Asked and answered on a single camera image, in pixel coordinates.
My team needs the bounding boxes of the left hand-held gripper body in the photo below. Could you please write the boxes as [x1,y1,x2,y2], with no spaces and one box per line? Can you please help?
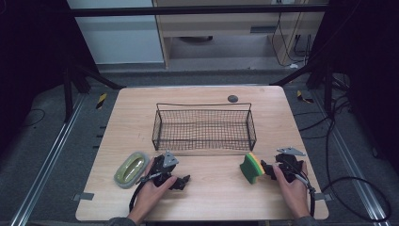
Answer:
[147,150,180,188]

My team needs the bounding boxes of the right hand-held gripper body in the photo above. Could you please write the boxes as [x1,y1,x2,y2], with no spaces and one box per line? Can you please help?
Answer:
[273,146,307,184]

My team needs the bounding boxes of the yellow and green sponge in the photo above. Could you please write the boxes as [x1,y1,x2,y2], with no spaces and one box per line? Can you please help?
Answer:
[239,152,266,185]

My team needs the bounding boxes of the clear container with green food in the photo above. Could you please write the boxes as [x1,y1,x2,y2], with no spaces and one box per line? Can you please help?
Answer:
[113,151,151,190]

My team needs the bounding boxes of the black wire mesh basket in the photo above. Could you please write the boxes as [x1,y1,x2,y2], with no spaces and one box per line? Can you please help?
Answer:
[152,102,258,153]

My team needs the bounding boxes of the person's left hand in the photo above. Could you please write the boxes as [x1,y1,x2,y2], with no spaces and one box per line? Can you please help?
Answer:
[127,156,179,225]

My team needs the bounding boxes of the person's right hand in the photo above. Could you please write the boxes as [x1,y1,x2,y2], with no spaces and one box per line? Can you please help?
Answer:
[272,161,311,219]

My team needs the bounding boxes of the yellow and black tape strip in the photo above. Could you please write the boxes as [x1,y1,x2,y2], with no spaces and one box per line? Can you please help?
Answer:
[95,92,108,110]
[296,89,314,105]

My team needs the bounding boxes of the black metal stand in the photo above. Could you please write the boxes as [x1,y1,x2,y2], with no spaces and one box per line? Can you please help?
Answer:
[61,60,126,123]
[270,60,350,118]

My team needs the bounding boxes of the white cabinet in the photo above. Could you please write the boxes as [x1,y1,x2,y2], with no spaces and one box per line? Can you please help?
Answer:
[66,0,165,65]

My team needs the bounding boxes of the right hand-held gripper cable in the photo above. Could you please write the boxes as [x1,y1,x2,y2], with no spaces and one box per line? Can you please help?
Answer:
[283,159,317,218]

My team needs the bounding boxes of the hand-held gripper cable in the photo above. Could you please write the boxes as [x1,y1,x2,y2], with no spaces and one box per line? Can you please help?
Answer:
[128,173,162,213]
[283,159,317,218]

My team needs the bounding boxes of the black floor cable loop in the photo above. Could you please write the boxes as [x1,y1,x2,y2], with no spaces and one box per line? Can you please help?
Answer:
[295,93,393,222]

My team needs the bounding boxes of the left hand-held gripper cable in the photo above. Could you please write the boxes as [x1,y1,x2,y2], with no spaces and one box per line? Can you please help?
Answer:
[128,173,162,213]

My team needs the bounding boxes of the grey table bracket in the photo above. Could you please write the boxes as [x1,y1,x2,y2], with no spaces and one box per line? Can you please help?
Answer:
[314,192,333,202]
[72,191,95,202]

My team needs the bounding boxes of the metal floor rail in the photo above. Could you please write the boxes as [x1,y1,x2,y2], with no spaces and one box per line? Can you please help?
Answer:
[312,90,392,226]
[9,93,87,226]

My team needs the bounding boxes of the black hanging desk cables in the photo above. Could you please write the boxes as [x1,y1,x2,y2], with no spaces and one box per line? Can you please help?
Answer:
[270,11,312,69]

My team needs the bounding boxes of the thin black floor cable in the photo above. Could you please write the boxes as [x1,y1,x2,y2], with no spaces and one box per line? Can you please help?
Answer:
[21,107,47,128]

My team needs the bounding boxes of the black horizontal frame bar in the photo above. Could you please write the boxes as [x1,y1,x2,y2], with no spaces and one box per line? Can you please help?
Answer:
[70,4,329,18]

